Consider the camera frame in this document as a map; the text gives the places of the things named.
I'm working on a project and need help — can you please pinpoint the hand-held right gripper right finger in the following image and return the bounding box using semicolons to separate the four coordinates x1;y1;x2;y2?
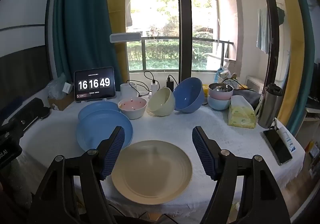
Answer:
192;126;292;224

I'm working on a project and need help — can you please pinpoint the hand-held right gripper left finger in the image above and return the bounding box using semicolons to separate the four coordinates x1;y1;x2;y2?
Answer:
27;126;125;224

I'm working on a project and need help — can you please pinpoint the large blue plate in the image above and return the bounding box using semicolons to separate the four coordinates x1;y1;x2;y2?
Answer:
76;109;133;152

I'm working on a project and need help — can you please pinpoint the white strawberry print bowl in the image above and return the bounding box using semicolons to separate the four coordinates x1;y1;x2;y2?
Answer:
118;97;147;120

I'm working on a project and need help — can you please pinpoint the beige plate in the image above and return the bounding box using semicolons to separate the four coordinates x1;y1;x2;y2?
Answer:
111;140;193;206

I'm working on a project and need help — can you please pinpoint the small blue plate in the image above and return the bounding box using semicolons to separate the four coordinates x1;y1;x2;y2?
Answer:
78;102;120;121

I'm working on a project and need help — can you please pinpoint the large blue bowl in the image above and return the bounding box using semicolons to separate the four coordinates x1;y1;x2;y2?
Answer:
172;77;204;114

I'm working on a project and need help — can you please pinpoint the cream bowl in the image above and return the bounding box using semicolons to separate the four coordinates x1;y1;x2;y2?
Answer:
147;87;176;116

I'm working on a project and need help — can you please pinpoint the white tablecloth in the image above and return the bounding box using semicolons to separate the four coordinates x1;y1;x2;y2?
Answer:
15;92;306;224

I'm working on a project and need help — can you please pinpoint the light blue bowl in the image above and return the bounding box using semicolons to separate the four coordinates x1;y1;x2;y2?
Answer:
207;95;232;111

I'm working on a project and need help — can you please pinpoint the cardboard box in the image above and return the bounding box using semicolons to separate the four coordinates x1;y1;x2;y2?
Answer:
47;92;75;111

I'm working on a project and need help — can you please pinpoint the yellow tissue pack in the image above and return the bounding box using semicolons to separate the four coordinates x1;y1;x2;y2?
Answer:
227;95;257;129

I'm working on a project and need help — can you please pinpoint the pink steel-lined bowl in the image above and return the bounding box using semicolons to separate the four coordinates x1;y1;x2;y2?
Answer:
208;83;234;101

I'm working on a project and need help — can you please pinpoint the black tablet showing clock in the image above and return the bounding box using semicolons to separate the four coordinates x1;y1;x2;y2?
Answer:
74;67;117;102

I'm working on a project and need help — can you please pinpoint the grey cloth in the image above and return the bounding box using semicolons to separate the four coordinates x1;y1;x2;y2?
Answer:
232;88;263;108

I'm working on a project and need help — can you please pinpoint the white basket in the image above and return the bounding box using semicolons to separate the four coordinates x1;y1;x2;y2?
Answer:
217;78;238;90

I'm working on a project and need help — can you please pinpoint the black smartphone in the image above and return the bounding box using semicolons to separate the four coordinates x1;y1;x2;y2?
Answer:
262;129;293;166

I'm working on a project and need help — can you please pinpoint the blue bag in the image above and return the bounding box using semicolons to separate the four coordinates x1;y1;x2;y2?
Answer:
214;67;230;82

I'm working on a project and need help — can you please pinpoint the steel thermos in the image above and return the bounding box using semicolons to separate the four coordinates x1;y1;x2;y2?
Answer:
257;84;283;129

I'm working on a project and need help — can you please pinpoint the white appliance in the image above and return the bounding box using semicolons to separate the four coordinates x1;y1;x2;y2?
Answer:
246;75;265;93

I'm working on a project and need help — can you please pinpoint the white tube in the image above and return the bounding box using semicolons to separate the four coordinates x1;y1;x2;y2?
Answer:
274;118;298;152

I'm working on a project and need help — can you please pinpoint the white desk lamp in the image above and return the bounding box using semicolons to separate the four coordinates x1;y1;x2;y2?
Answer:
109;32;142;101

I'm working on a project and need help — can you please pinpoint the teal curtain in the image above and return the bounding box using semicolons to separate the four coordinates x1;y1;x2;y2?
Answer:
285;0;316;137
45;0;123;90

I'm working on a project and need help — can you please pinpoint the black balcony railing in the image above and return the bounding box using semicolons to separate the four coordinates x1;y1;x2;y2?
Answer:
126;36;234;72

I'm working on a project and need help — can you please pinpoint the hanging light blue cloth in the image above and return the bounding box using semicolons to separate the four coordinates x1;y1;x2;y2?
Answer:
256;8;270;53

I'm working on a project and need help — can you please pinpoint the hanging grey garment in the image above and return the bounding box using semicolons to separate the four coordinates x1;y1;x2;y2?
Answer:
126;0;133;26

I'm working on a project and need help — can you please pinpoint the hanging dark green cloth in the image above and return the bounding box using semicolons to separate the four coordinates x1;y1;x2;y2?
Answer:
276;7;285;25

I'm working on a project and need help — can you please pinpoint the black cable over basket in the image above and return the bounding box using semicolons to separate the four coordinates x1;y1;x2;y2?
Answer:
222;79;258;93

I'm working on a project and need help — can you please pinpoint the black cable of white charger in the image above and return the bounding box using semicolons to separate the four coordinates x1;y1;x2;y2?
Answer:
126;71;157;97

